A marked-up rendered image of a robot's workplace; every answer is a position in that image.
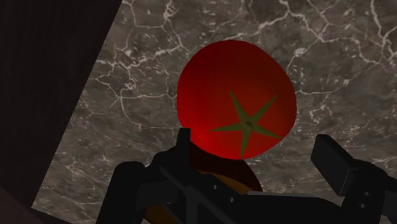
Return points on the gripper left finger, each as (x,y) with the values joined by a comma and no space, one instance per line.
(173,173)

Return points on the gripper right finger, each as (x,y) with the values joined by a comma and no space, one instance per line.
(350,173)

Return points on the red tomato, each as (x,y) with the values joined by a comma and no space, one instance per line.
(229,93)

